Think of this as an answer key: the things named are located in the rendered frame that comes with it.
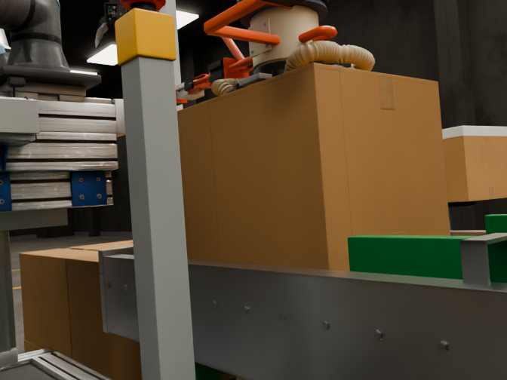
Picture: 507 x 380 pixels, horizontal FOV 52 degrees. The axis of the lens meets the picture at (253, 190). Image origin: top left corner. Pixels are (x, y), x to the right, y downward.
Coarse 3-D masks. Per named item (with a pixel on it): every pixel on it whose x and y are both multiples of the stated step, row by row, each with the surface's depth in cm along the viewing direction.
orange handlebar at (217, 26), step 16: (224, 16) 103; (240, 16) 101; (208, 32) 109; (224, 32) 111; (240, 32) 114; (256, 32) 117; (304, 32) 120; (320, 32) 116; (336, 32) 119; (240, 64) 140; (208, 80) 153
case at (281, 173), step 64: (320, 64) 94; (192, 128) 125; (256, 128) 106; (320, 128) 93; (384, 128) 104; (192, 192) 127; (256, 192) 107; (320, 192) 93; (384, 192) 103; (192, 256) 128; (256, 256) 108; (320, 256) 94
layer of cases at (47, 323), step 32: (32, 256) 224; (64, 256) 201; (96, 256) 190; (32, 288) 226; (64, 288) 196; (96, 288) 173; (32, 320) 228; (64, 320) 198; (96, 320) 174; (64, 352) 199; (96, 352) 176; (128, 352) 157
